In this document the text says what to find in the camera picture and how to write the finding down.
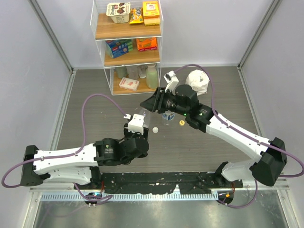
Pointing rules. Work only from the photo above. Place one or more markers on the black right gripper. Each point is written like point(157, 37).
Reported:
point(155, 103)

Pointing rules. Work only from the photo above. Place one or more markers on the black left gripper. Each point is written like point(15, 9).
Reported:
point(127, 133)

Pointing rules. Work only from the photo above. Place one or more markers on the clear bottle red label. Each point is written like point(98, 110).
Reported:
point(146, 117)

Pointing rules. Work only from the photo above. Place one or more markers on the blue white bottle cap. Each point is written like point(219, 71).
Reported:
point(155, 130)

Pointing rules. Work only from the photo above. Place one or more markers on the clear bottle blue white label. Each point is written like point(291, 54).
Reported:
point(168, 115)

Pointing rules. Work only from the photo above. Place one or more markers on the gold bottle cap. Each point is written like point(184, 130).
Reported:
point(182, 123)

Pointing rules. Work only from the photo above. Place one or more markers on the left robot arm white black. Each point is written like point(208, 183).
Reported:
point(82, 166)

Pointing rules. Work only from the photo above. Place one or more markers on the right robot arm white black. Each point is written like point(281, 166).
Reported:
point(266, 161)

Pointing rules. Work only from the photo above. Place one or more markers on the pale green bottle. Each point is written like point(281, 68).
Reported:
point(151, 76)

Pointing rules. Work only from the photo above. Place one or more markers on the white pink soap box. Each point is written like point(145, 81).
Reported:
point(129, 84)

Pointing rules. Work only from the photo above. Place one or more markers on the small white cup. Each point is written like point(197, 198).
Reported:
point(142, 71)

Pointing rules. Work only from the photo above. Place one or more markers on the clear plastic cup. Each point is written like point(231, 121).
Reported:
point(132, 72)

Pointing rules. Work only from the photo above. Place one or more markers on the frosted green jar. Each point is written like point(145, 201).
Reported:
point(121, 72)

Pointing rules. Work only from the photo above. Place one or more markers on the crumpled white paper bag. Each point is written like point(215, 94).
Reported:
point(198, 81)

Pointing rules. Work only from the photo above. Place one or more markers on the orange cracker box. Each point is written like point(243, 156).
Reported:
point(146, 44)

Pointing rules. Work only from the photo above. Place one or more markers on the yellow snack packet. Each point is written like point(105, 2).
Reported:
point(136, 16)

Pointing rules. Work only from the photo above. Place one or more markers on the yellow orange box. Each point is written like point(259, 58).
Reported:
point(151, 12)

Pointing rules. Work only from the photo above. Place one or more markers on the white yogurt tub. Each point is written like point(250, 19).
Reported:
point(119, 12)

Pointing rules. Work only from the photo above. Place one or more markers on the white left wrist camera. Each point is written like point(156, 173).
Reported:
point(135, 123)

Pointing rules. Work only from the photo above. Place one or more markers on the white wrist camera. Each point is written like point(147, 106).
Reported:
point(171, 81)
point(135, 123)

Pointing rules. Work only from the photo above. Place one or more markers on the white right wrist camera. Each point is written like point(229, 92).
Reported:
point(171, 81)

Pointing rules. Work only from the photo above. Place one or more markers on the white slotted cable duct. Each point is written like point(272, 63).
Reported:
point(176, 195)

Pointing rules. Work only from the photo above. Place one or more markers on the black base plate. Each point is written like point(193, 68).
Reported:
point(159, 183)

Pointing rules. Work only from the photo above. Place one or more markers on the white wire shelf rack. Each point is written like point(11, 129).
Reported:
point(130, 53)

